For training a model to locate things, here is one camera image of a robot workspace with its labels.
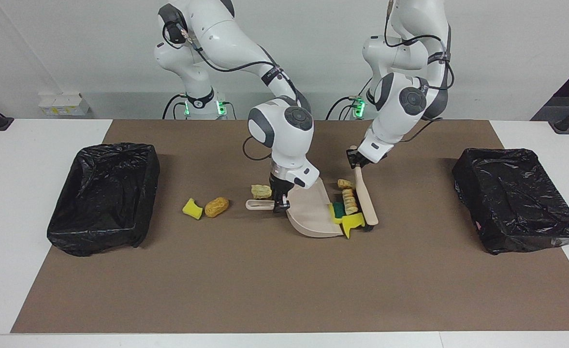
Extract beige plastic dustpan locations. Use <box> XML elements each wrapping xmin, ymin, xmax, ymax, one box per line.
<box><xmin>246</xmin><ymin>178</ymin><xmax>345</xmax><ymax>239</ymax></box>

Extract beige brush with black bristles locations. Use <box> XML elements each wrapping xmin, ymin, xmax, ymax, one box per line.
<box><xmin>350</xmin><ymin>145</ymin><xmax>379</xmax><ymax>232</ymax></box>

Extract striped croissant piece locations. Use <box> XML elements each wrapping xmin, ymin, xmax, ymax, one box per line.
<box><xmin>341</xmin><ymin>188</ymin><xmax>359</xmax><ymax>216</ymax></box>

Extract green and yellow sponge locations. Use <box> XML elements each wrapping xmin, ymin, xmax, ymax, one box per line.
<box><xmin>328</xmin><ymin>202</ymin><xmax>347</xmax><ymax>225</ymax></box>

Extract large yellow sponge piece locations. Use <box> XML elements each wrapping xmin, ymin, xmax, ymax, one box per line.
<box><xmin>341</xmin><ymin>213</ymin><xmax>366</xmax><ymax>239</ymax></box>

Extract brown bread roll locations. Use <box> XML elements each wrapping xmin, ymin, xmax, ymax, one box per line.
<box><xmin>204</xmin><ymin>196</ymin><xmax>230</xmax><ymax>218</ymax></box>

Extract small yellow sponge piece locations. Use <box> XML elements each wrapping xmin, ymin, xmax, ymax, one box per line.
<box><xmin>182</xmin><ymin>198</ymin><xmax>204</xmax><ymax>220</ymax></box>

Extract black bag lined bin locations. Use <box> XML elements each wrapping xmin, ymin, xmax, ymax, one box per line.
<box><xmin>46</xmin><ymin>142</ymin><xmax>161</xmax><ymax>257</ymax></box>
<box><xmin>452</xmin><ymin>147</ymin><xmax>569</xmax><ymax>256</ymax></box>

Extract brown table mat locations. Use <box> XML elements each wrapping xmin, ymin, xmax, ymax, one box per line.
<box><xmin>11</xmin><ymin>119</ymin><xmax>569</xmax><ymax>334</ymax></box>

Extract black base power cable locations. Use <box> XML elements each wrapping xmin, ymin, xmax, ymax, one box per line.
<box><xmin>325</xmin><ymin>96</ymin><xmax>362</xmax><ymax>120</ymax></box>
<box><xmin>162</xmin><ymin>93</ymin><xmax>237</xmax><ymax>120</ymax></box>

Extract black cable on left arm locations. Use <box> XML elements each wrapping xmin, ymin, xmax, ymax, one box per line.
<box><xmin>385</xmin><ymin>0</ymin><xmax>456</xmax><ymax>143</ymax></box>

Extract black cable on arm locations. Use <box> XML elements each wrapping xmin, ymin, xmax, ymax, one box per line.
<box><xmin>385</xmin><ymin>0</ymin><xmax>456</xmax><ymax>143</ymax></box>
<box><xmin>166</xmin><ymin>10</ymin><xmax>309</xmax><ymax>161</ymax></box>

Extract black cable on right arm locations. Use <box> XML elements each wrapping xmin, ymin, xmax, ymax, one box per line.
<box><xmin>166</xmin><ymin>10</ymin><xmax>309</xmax><ymax>161</ymax></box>

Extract white wall socket box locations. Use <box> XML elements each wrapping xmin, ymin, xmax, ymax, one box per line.
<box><xmin>38</xmin><ymin>93</ymin><xmax>90</xmax><ymax>116</ymax></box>

